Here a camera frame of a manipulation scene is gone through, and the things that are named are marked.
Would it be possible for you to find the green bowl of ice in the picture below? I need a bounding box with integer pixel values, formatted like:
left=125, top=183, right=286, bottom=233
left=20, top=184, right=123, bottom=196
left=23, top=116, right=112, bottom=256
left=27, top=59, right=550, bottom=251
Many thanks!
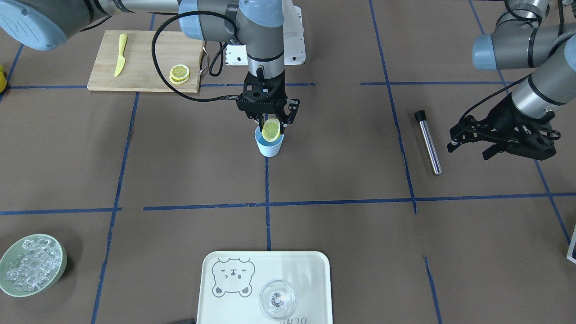
left=0, top=234, right=68, bottom=297

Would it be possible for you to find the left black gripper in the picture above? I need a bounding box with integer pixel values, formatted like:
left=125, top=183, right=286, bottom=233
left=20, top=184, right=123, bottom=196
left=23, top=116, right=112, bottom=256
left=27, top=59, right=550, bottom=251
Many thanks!
left=447, top=94, right=561, bottom=161

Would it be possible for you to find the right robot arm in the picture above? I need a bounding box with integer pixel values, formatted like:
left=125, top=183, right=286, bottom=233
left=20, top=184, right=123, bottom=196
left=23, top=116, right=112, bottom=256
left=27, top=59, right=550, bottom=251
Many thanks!
left=0, top=0, right=300, bottom=134

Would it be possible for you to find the cream bear serving tray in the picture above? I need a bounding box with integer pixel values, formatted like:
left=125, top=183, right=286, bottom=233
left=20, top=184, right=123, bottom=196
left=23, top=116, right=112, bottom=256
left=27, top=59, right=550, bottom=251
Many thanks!
left=196, top=252, right=333, bottom=324

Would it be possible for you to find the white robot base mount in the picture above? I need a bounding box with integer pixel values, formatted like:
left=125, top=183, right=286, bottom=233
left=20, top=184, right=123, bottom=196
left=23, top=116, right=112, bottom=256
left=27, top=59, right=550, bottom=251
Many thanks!
left=225, top=0, right=306, bottom=66

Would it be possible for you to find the steel muddler black tip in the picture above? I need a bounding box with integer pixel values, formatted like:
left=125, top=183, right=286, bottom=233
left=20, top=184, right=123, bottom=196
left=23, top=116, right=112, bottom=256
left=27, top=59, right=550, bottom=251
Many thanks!
left=414, top=110, right=442, bottom=176

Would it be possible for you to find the yellow lemon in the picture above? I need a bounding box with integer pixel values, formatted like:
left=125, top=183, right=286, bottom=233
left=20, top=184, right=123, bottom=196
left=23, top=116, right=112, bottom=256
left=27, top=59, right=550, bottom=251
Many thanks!
left=0, top=64, right=8, bottom=94

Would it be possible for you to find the lemon slice stack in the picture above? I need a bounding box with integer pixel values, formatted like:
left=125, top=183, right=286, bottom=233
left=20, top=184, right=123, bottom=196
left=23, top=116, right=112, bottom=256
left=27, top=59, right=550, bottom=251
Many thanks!
left=169, top=64, right=190, bottom=86

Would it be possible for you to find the clear wine glass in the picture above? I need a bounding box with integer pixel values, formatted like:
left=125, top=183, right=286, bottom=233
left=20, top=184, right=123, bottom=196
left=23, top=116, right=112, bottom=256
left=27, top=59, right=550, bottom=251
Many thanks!
left=259, top=279, right=297, bottom=320

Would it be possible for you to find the yellow plastic knife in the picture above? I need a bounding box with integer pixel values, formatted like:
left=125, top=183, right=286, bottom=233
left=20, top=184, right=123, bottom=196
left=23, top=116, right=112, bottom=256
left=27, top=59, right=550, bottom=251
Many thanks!
left=114, top=33, right=128, bottom=77

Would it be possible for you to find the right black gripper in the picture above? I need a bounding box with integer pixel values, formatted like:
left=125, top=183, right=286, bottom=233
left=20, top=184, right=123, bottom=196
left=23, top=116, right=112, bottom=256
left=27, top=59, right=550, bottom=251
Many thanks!
left=237, top=72, right=301, bottom=135

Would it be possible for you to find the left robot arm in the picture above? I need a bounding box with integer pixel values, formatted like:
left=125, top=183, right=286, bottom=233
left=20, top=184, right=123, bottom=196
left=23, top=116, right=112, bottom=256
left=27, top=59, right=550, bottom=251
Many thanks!
left=447, top=0, right=576, bottom=161

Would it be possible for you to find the bamboo cutting board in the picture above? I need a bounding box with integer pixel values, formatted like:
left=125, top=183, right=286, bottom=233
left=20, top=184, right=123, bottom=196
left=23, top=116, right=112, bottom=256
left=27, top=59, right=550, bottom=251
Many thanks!
left=87, top=30, right=207, bottom=94

